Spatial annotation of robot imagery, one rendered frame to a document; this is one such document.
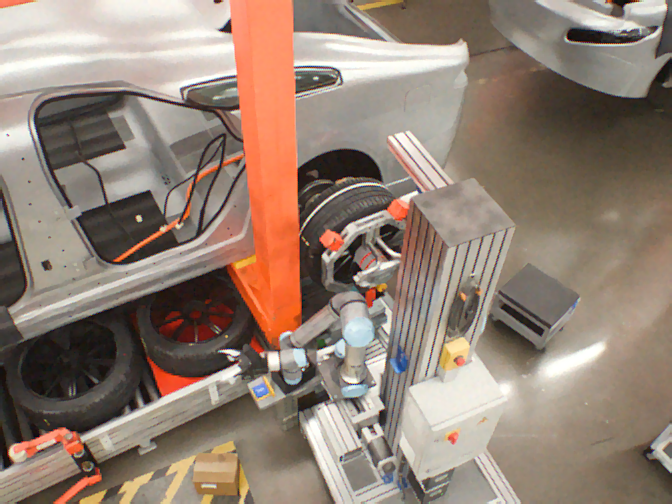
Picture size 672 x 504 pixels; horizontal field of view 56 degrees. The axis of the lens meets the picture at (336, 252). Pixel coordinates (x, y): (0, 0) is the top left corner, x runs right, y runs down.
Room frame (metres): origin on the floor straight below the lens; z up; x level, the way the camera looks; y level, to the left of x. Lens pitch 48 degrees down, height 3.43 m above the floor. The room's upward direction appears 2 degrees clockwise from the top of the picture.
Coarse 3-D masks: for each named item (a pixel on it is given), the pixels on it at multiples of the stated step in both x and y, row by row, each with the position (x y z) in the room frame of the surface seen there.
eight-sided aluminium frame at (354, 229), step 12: (372, 216) 2.36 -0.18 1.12; (384, 216) 2.36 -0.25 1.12; (348, 228) 2.27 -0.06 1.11; (360, 228) 2.27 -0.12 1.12; (372, 228) 2.30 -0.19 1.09; (348, 240) 2.22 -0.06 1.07; (324, 252) 2.22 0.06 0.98; (336, 252) 2.19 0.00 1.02; (396, 252) 2.45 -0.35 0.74; (324, 264) 2.20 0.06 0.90; (324, 276) 2.20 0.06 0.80; (336, 288) 2.19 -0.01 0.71; (348, 288) 2.25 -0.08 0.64
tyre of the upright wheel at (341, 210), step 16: (336, 192) 2.48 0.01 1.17; (352, 192) 2.47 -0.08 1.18; (368, 192) 2.49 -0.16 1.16; (384, 192) 2.54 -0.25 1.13; (320, 208) 2.40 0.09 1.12; (336, 208) 2.37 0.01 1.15; (352, 208) 2.36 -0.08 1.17; (368, 208) 2.38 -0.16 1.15; (384, 208) 2.43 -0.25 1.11; (320, 224) 2.31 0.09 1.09; (336, 224) 2.29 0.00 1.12; (304, 240) 2.30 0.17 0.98; (304, 256) 2.26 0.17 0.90; (320, 256) 2.23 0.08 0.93; (320, 272) 2.23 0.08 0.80
